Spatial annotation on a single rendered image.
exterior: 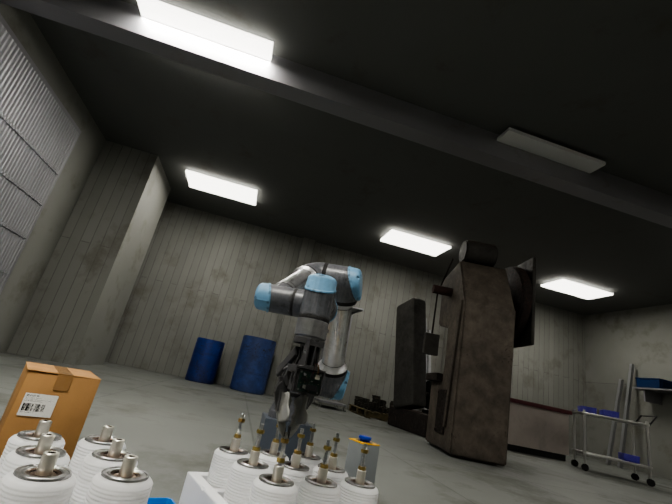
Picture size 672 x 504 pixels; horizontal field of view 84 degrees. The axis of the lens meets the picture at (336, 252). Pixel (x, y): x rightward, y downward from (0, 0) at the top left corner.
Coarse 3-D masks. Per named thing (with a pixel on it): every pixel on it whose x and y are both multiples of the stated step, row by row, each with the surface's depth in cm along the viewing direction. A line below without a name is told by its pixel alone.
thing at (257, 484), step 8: (256, 480) 78; (256, 488) 76; (264, 488) 75; (272, 488) 75; (280, 488) 76; (288, 488) 76; (296, 488) 79; (256, 496) 75; (264, 496) 74; (272, 496) 74; (280, 496) 75; (288, 496) 76
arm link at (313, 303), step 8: (312, 280) 89; (320, 280) 89; (328, 280) 89; (312, 288) 88; (320, 288) 88; (328, 288) 89; (304, 296) 89; (312, 296) 87; (320, 296) 87; (328, 296) 88; (304, 304) 88; (312, 304) 87; (320, 304) 87; (328, 304) 88; (304, 312) 87; (312, 312) 86; (320, 312) 86; (328, 312) 88; (320, 320) 91; (328, 320) 88
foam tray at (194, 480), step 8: (192, 472) 97; (200, 472) 99; (208, 472) 100; (192, 480) 94; (200, 480) 93; (184, 488) 96; (192, 488) 92; (200, 488) 89; (208, 488) 88; (216, 488) 89; (184, 496) 94; (192, 496) 90; (200, 496) 87; (208, 496) 84; (216, 496) 84
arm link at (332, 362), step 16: (336, 272) 134; (352, 272) 134; (336, 288) 134; (352, 288) 132; (352, 304) 136; (336, 320) 138; (336, 336) 139; (336, 352) 141; (320, 368) 144; (336, 368) 143; (336, 384) 143
